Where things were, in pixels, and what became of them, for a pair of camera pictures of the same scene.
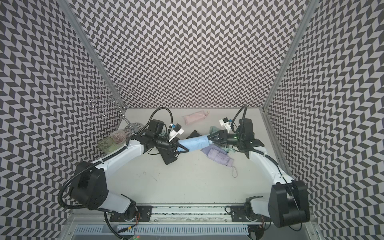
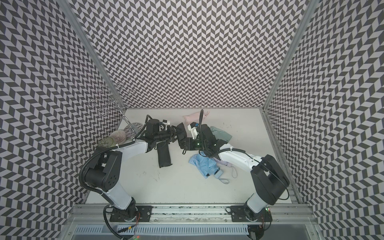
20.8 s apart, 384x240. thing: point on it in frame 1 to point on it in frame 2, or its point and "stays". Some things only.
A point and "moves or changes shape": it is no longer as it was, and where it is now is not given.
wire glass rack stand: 111,97 stays
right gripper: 222,137 to 189,146
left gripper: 174,143 to 173,133
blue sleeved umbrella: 194,143 moves or changes shape
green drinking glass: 107,145 stays
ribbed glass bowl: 119,137 stays
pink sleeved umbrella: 195,117 stays
